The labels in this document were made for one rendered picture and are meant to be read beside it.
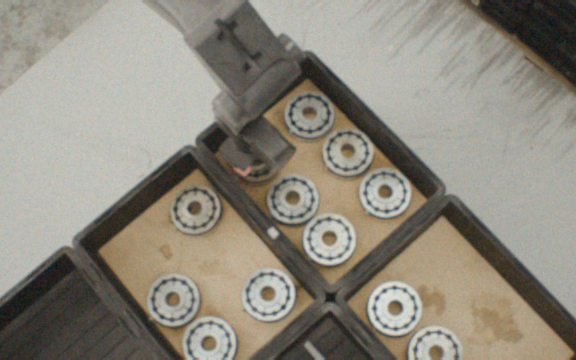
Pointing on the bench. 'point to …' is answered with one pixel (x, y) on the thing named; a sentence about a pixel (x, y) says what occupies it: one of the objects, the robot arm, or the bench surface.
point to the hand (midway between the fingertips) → (253, 156)
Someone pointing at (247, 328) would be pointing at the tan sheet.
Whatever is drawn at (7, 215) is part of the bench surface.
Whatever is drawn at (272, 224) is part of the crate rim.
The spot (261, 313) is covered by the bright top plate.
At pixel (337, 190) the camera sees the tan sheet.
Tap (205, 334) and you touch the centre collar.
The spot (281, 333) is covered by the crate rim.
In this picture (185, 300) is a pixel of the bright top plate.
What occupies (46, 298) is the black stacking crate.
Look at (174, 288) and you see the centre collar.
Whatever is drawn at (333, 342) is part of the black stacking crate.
